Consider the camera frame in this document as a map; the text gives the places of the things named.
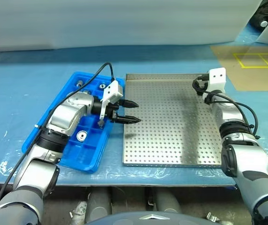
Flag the small metal clip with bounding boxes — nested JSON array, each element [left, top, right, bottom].
[[205, 212, 220, 223]]

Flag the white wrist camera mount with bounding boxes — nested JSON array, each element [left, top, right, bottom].
[[99, 80, 124, 118], [201, 67, 227, 99]]

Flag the dark grey robot torso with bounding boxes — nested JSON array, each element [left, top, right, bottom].
[[84, 210, 211, 225]]

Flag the perforated steel tray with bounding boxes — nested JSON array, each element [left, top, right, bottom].
[[122, 73, 228, 168]]

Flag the brown mat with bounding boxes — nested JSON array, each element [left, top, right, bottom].
[[210, 44, 268, 91]]

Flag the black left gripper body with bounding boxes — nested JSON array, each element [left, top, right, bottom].
[[106, 99, 125, 123]]

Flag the blue plastic compartment tray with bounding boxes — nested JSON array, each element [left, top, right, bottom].
[[22, 71, 125, 173]]

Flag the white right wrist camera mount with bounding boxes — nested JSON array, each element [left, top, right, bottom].
[[201, 67, 227, 99]]

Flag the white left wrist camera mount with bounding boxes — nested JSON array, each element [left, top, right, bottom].
[[99, 80, 124, 118]]

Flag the yellow tape marking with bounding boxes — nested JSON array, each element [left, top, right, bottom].
[[233, 52, 268, 68]]

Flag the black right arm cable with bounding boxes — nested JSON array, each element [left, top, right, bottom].
[[191, 74, 260, 139]]

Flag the white and green scrap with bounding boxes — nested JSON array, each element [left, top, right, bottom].
[[69, 201, 88, 224]]

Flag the black device with white disc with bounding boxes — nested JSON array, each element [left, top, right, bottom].
[[251, 0, 268, 30]]

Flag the grey rounded cylinder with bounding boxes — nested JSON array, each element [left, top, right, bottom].
[[153, 187, 182, 212], [86, 187, 112, 221]]

